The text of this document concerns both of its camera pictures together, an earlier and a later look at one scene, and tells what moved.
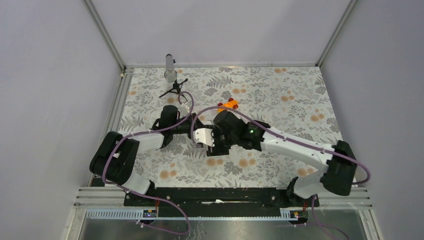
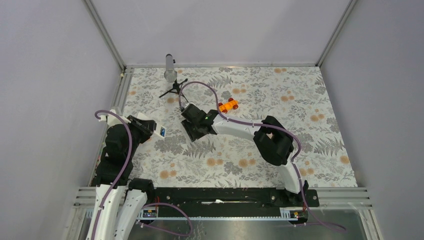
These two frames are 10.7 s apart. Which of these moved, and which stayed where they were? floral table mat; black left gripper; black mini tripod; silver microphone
Moved: black left gripper
Stayed: black mini tripod; floral table mat; silver microphone
